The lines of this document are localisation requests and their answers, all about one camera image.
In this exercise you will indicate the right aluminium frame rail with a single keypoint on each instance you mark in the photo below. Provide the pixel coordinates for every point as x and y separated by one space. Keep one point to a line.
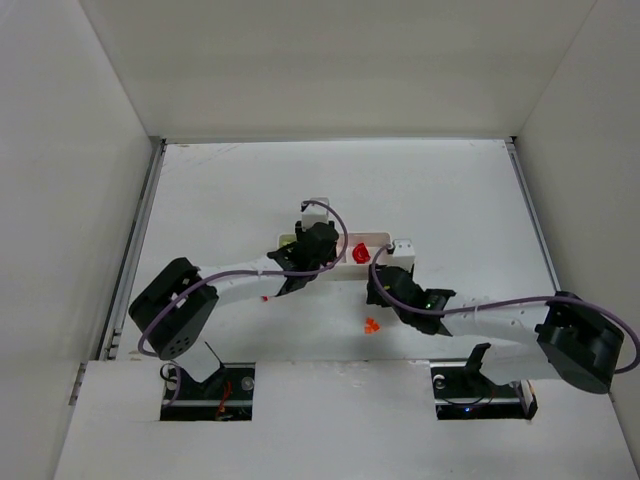
528 273

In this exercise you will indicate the small orange lego plate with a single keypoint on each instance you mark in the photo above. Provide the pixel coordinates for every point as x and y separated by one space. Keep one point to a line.
371 326

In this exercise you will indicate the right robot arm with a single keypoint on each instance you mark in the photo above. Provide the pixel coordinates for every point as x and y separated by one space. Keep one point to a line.
548 337

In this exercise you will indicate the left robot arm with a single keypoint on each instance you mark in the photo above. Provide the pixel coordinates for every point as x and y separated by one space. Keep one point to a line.
172 310

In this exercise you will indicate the aluminium frame rail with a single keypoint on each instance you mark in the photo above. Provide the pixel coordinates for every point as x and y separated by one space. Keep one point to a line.
118 306
528 273

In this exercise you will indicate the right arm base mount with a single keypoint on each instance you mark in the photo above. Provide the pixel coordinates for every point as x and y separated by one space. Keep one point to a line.
461 392

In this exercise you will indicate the left aluminium frame rail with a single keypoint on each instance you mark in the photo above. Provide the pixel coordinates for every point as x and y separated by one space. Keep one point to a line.
118 306

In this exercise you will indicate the white divided sorting tray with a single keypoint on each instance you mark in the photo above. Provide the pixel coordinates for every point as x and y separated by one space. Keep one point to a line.
343 268

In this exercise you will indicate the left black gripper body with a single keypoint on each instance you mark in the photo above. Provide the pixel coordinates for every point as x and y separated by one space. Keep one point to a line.
310 234

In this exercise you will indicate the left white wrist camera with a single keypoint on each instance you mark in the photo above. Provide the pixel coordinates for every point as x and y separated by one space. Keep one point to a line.
314 211

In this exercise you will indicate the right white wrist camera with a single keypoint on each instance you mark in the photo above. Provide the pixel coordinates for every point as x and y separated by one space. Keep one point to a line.
401 254

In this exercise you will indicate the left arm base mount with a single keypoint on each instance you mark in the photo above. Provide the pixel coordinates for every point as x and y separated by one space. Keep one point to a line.
200 386

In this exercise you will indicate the red curved lego piece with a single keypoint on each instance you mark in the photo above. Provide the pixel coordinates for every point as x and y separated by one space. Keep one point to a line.
360 254

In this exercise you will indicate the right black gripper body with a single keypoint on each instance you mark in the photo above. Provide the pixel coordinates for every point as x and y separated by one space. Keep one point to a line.
388 276

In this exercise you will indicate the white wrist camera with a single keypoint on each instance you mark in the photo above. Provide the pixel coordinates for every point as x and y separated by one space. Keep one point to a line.
401 254
314 211

